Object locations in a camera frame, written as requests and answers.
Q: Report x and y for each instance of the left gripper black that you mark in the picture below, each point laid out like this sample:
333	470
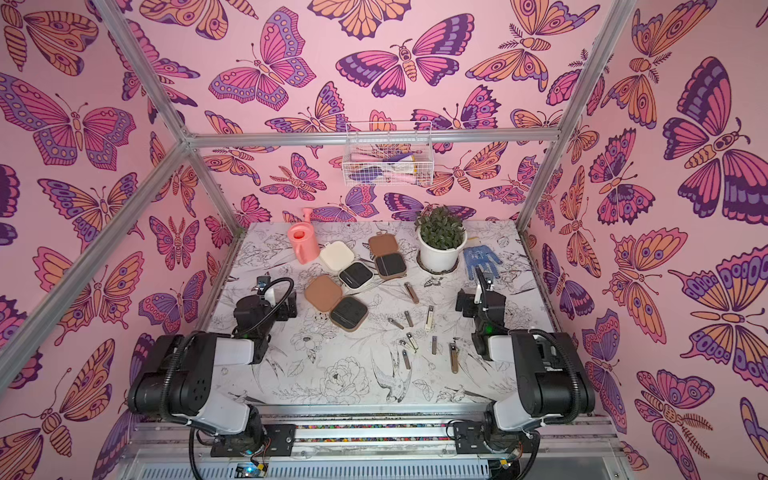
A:
279	306

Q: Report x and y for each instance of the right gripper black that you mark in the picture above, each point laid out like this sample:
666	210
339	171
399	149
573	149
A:
480	297

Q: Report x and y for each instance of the large brown nail clipper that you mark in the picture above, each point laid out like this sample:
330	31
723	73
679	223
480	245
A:
412	293

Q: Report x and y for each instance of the tan brown clipper case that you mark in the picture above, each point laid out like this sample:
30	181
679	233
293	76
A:
344	311

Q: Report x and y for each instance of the small silver nail clipper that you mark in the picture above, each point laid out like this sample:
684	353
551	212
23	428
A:
395	323

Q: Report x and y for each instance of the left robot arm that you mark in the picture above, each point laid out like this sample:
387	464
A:
176	385

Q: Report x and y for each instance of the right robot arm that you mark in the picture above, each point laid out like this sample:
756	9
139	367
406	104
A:
552	386

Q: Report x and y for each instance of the long brown nail clipper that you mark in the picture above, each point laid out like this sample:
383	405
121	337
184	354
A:
454	357

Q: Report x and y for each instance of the dark brown clipper case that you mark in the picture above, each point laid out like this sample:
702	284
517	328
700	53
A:
389	261

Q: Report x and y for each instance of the gold nail clipper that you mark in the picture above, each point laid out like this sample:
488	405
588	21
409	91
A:
412	341

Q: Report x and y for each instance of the cream clipper case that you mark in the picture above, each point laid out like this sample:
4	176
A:
340	260

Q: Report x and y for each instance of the grey nail clipper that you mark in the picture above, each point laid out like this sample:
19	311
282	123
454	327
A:
406	359

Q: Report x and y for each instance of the blue gardening glove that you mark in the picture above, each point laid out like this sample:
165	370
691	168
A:
484	258

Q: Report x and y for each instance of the white potted green plant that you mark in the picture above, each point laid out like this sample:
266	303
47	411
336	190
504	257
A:
442	236

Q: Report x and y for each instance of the pink watering can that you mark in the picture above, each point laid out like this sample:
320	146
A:
303	239

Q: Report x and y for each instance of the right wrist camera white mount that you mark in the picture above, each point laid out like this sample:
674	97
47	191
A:
265	292

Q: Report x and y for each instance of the white wire wall basket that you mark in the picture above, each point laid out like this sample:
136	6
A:
388	153

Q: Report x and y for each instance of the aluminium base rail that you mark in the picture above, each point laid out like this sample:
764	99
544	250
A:
371	442

